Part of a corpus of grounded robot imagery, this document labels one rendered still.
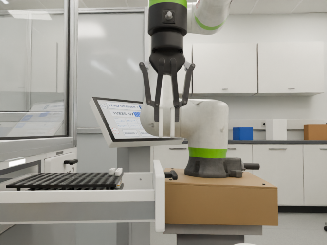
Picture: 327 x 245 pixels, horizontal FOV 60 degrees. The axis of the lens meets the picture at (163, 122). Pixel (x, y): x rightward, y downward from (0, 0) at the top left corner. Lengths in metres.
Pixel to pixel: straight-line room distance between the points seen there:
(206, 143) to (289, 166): 3.02
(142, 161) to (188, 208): 0.88
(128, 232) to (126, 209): 1.10
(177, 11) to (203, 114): 0.36
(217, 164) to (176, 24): 0.46
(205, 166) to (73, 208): 0.45
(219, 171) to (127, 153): 0.79
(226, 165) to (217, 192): 0.16
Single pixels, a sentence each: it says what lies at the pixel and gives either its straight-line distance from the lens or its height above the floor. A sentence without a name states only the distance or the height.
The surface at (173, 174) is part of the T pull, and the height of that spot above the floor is 0.91.
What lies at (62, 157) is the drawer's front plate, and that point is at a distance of 1.01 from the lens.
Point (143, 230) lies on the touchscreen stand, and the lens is 1.73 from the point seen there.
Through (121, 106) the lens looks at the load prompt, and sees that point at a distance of 1.62.
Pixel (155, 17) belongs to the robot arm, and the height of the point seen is 1.26.
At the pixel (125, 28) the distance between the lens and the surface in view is 2.51.
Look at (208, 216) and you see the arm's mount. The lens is 0.81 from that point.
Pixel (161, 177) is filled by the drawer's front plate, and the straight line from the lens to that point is 0.55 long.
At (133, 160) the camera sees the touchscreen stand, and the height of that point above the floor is 0.85.
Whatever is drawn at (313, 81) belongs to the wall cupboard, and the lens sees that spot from 4.41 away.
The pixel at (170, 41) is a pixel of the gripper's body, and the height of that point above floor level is 1.21.
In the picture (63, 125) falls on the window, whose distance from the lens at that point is 1.14.
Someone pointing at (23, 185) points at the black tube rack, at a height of 0.90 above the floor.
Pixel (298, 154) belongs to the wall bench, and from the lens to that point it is 3.90.
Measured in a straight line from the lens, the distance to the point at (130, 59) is 2.43.
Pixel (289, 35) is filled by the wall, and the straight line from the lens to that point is 4.84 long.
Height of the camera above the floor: 1.01
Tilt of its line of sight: 2 degrees up
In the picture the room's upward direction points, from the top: straight up
